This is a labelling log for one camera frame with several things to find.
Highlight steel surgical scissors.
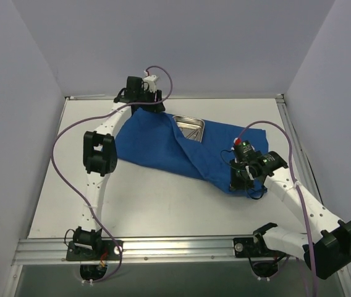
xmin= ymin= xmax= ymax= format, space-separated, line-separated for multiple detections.
xmin=185 ymin=129 xmax=199 ymax=140

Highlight aluminium right side rail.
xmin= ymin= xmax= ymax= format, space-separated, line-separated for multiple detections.
xmin=275 ymin=94 xmax=324 ymax=204

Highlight aluminium front rail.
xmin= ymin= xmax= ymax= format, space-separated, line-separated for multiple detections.
xmin=12 ymin=232 xmax=308 ymax=265

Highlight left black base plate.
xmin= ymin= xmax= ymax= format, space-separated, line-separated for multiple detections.
xmin=66 ymin=240 xmax=121 ymax=262

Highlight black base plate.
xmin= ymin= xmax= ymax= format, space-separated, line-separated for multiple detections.
xmin=232 ymin=236 xmax=285 ymax=259
xmin=66 ymin=240 xmax=121 ymax=262

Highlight steel instrument tray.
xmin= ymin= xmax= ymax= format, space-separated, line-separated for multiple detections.
xmin=173 ymin=115 xmax=205 ymax=142

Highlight blue surgical cloth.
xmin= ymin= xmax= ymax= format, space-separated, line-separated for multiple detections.
xmin=115 ymin=109 xmax=269 ymax=194

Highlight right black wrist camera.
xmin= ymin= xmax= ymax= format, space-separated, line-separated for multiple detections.
xmin=232 ymin=138 xmax=261 ymax=163

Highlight aluminium rail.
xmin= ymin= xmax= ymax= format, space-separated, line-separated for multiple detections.
xmin=275 ymin=94 xmax=324 ymax=204
xmin=12 ymin=232 xmax=308 ymax=265

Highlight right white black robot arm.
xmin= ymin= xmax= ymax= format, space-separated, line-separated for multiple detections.
xmin=230 ymin=147 xmax=351 ymax=280

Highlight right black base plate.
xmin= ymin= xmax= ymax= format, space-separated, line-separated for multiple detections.
xmin=232 ymin=236 xmax=285 ymax=259

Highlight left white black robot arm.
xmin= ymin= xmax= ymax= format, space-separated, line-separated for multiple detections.
xmin=73 ymin=72 xmax=165 ymax=259

